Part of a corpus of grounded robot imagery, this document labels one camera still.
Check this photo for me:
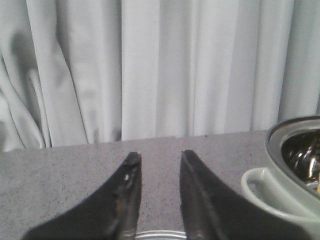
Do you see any pale green electric pot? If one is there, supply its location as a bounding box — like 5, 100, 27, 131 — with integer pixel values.
241, 116, 320, 240

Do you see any metal rimmed pot lid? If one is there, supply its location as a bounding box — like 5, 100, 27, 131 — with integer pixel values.
135, 230, 187, 240

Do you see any white curtain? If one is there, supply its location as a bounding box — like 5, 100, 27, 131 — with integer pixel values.
0, 0, 320, 151

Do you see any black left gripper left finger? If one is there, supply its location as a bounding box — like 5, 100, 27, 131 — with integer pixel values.
22, 152, 142, 240

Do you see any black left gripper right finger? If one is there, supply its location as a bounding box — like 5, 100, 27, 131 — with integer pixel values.
180, 150, 312, 240

